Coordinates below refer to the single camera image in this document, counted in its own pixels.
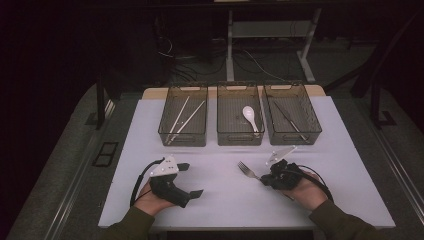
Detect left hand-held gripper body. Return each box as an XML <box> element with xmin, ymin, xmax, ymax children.
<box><xmin>149</xmin><ymin>154</ymin><xmax>193</xmax><ymax>209</ymax></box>

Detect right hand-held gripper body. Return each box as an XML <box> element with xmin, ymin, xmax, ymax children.
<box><xmin>265</xmin><ymin>145</ymin><xmax>304</xmax><ymax>191</ymax></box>

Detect metal fork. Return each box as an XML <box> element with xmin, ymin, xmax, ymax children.
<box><xmin>237</xmin><ymin>160</ymin><xmax>296</xmax><ymax>202</ymax></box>

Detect smoky clear plastic bin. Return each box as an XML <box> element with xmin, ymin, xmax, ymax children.
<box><xmin>158</xmin><ymin>83</ymin><xmax>209</xmax><ymax>148</ymax></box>
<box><xmin>216</xmin><ymin>81</ymin><xmax>266</xmax><ymax>147</ymax></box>
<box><xmin>263</xmin><ymin>81</ymin><xmax>323</xmax><ymax>146</ymax></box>

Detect metal knife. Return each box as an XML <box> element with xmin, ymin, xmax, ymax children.
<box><xmin>272</xmin><ymin>100</ymin><xmax>308</xmax><ymax>143</ymax></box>

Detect white ceramic spoon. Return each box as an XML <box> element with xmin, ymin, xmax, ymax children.
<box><xmin>242</xmin><ymin>105</ymin><xmax>260</xmax><ymax>136</ymax></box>

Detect person's left hand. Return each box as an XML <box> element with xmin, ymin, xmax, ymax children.
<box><xmin>133</xmin><ymin>181</ymin><xmax>176</xmax><ymax>218</ymax></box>

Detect person's right hand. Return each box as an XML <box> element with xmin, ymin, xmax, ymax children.
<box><xmin>283</xmin><ymin>169</ymin><xmax>329</xmax><ymax>212</ymax></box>

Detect black metal stand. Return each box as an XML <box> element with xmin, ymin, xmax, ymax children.
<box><xmin>95</xmin><ymin>74</ymin><xmax>116</xmax><ymax>131</ymax></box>
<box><xmin>369</xmin><ymin>79</ymin><xmax>398</xmax><ymax>130</ymax></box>

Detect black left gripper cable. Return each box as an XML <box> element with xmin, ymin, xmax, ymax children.
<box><xmin>129</xmin><ymin>157</ymin><xmax>166</xmax><ymax>208</ymax></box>

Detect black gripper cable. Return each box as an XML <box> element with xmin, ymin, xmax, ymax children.
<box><xmin>129</xmin><ymin>157</ymin><xmax>166</xmax><ymax>208</ymax></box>
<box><xmin>286</xmin><ymin>164</ymin><xmax>334</xmax><ymax>204</ymax></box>

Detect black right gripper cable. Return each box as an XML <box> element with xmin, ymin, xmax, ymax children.
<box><xmin>286</xmin><ymin>164</ymin><xmax>334</xmax><ymax>204</ymax></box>

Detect black floor cables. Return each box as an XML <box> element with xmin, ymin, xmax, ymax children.
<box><xmin>154</xmin><ymin>16</ymin><xmax>229</xmax><ymax>84</ymax></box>

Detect white floor cable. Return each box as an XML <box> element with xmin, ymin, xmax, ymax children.
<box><xmin>244</xmin><ymin>49</ymin><xmax>287</xmax><ymax>82</ymax></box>

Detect white metal table frame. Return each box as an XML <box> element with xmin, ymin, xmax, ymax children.
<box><xmin>225</xmin><ymin>8</ymin><xmax>323</xmax><ymax>84</ymax></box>

